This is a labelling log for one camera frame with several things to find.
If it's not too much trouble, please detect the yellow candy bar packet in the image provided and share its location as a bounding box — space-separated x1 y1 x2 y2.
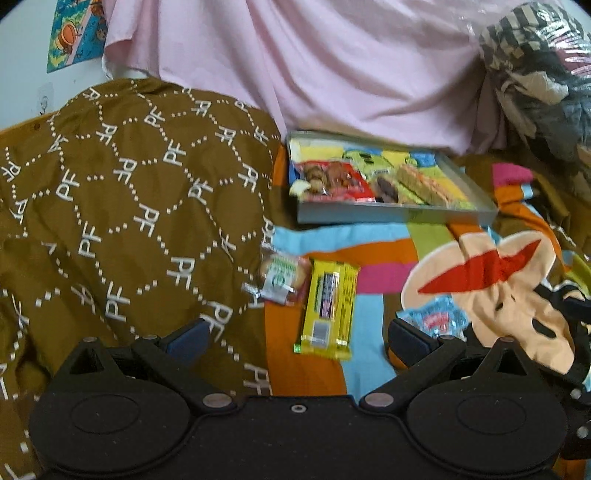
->
294 258 361 361

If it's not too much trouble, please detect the brown patterned blanket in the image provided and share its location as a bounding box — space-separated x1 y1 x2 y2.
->
0 78 284 480

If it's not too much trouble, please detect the white wall socket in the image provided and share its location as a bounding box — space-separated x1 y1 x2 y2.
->
34 83 56 116

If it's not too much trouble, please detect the blue and pink snack packet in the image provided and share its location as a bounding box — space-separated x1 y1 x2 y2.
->
397 298 469 342

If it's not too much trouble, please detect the red cookie packet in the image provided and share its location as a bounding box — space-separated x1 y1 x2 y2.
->
290 159 377 204

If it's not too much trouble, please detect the cartoon drawing tray liner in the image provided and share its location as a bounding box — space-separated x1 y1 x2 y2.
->
290 138 476 210

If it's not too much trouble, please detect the green label biscuit packet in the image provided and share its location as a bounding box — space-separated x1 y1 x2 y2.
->
242 251 312 308

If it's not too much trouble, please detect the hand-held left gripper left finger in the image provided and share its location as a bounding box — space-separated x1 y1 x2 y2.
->
58 318 238 414

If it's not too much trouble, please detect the clear plastic bag of clothes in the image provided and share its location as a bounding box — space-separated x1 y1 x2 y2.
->
475 0 591 204

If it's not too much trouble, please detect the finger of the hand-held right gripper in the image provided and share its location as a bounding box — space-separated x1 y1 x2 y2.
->
547 293 591 324
556 362 591 460

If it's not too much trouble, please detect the orange wafer packet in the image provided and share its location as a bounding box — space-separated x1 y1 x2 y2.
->
397 164 462 208

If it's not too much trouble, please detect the grey tray box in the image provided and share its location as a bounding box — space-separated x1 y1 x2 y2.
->
286 130 499 225

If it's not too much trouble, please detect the cartoon wall poster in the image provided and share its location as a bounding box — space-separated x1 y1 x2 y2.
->
46 0 109 73

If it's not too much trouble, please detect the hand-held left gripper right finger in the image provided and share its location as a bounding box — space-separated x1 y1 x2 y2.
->
358 318 539 414

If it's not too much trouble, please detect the pink bed sheet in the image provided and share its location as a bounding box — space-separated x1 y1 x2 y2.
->
102 0 509 155

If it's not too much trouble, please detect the colourful printed blanket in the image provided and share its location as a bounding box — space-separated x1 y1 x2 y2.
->
264 154 591 398

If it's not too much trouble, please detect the dark chocolate snack packet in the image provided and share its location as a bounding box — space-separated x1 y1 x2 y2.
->
372 173 400 204

